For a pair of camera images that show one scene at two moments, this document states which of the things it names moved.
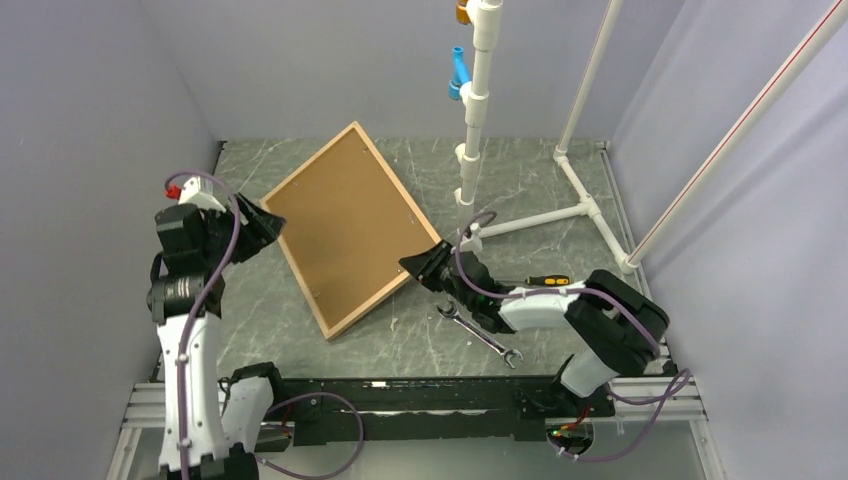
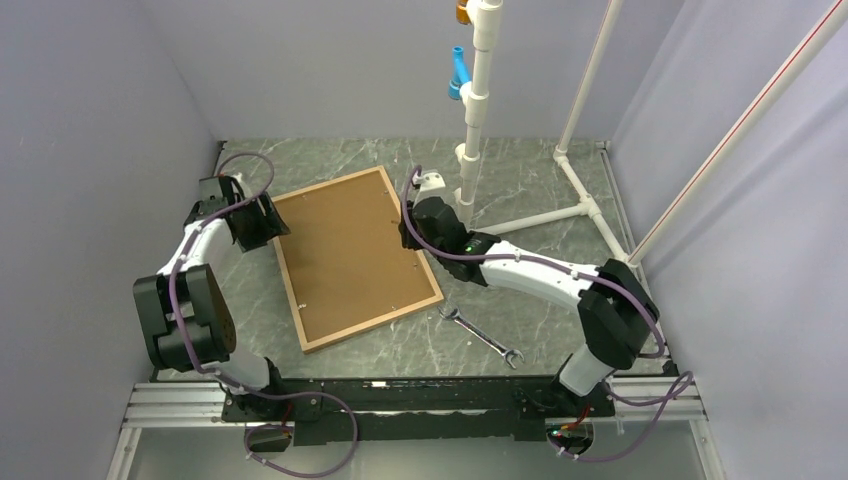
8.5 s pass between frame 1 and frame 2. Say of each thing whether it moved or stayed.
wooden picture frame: moved
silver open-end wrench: stayed
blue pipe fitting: stayed
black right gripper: moved
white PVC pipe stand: stayed
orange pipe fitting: stayed
